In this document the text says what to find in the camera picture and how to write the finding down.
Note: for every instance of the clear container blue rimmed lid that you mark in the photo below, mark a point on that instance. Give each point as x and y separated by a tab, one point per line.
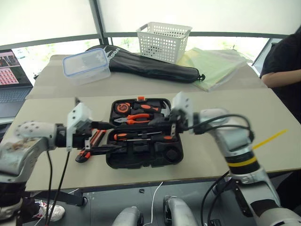
85	68

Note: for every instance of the orange black screwdriver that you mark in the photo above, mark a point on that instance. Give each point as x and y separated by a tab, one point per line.
123	136
167	138

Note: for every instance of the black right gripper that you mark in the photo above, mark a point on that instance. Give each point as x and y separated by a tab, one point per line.
181	122

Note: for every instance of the black table frame foot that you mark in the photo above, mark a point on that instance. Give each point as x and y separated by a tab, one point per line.
68	199

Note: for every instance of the dark laptop computer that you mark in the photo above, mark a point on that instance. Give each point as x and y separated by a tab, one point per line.
10	94

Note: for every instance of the small black clip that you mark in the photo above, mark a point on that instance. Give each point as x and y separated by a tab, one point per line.
141	191

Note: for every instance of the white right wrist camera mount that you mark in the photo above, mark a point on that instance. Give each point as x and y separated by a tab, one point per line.
182	101

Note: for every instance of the person in black shirt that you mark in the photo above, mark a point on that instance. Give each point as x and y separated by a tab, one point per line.
285	56

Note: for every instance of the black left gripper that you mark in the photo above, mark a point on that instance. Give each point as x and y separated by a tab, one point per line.
82	139

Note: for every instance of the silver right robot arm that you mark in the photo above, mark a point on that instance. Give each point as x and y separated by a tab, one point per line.
237	141

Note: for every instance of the orange black tape measure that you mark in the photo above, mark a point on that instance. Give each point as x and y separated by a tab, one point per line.
122	107

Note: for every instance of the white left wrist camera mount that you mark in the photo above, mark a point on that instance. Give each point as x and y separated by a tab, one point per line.
76	115

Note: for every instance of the orange black utility knife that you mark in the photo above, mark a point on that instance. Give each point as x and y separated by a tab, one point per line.
96	137

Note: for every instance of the grey rounded robot leg cover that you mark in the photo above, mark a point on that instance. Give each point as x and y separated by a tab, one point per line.
179	212
128	216

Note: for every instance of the grey window frame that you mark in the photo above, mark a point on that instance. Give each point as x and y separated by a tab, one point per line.
101	21

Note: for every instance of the black racket bag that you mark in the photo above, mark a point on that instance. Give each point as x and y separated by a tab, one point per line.
150	67

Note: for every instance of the green plastic document folders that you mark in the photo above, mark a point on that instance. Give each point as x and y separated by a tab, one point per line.
211	67

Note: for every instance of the person bare forearm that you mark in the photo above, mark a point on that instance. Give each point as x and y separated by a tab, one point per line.
279	78

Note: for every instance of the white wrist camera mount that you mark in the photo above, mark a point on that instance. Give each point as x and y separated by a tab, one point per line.
76	115
182	101

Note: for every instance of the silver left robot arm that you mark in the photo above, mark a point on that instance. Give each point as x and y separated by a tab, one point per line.
23	150

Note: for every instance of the black plastic tool case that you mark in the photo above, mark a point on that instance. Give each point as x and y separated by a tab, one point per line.
141	156

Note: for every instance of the white perforated plastic basket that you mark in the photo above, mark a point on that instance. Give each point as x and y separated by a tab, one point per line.
162	44

